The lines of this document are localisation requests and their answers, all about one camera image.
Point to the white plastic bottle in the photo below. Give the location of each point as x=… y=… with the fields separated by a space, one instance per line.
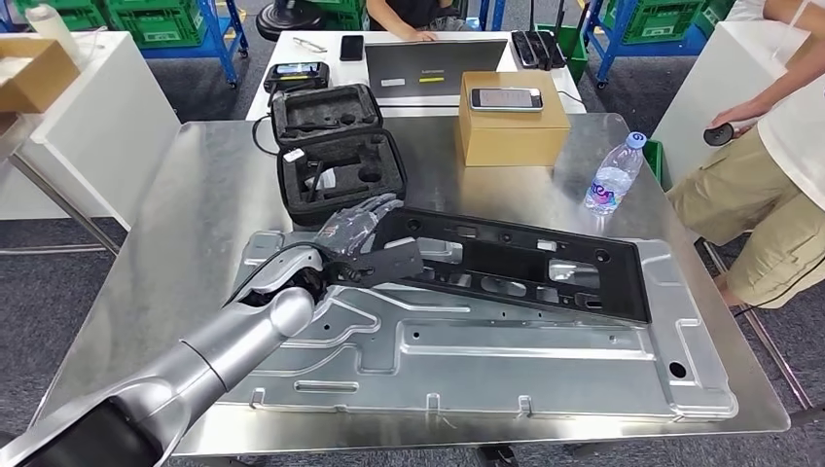
x=51 y=29

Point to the white smartphone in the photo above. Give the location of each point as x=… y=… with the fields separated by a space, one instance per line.
x=506 y=98

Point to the open black foam case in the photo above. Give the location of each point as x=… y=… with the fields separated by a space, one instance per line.
x=290 y=193

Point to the person's right forearm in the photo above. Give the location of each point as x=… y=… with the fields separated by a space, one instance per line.
x=793 y=84

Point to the closed cardboard box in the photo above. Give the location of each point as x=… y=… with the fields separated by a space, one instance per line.
x=515 y=138

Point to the clear plastic water bottle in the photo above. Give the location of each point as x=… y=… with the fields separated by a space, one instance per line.
x=612 y=177

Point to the black round pedestal base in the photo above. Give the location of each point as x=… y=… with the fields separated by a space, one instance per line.
x=290 y=22

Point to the black smartphone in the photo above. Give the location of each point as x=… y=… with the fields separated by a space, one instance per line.
x=352 y=48

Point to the white table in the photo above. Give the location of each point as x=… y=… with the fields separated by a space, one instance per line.
x=322 y=51

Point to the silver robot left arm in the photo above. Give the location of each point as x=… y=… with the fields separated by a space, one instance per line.
x=213 y=361

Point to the green plastic crate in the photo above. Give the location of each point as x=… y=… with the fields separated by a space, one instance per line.
x=660 y=22
x=712 y=13
x=573 y=55
x=654 y=161
x=77 y=16
x=158 y=26

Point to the person's right hand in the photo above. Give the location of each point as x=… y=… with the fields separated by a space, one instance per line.
x=741 y=116

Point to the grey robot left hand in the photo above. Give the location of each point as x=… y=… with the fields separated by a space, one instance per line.
x=351 y=232

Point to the black handheld controller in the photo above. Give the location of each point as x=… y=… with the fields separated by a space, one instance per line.
x=717 y=135

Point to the stainless steel workbench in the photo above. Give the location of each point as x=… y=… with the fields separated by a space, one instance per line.
x=193 y=193

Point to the black and yellow device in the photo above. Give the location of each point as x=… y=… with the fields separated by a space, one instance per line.
x=296 y=76

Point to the small metal tool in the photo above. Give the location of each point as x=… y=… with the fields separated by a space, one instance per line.
x=309 y=45

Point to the black plastic plate holder part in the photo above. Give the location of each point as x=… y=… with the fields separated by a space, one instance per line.
x=503 y=264

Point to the person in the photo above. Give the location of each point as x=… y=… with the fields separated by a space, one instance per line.
x=760 y=193
x=412 y=10

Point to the stamped sheet metal panel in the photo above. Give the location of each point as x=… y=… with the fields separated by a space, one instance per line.
x=515 y=374

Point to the blue metal shelf rack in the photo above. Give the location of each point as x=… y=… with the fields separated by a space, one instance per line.
x=222 y=45
x=602 y=51

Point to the person's hand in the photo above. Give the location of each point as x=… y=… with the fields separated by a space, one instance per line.
x=420 y=35

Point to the dark grey flat panel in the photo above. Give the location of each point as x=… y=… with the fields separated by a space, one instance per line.
x=438 y=64

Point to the black folded device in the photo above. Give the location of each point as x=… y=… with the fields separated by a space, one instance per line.
x=538 y=48

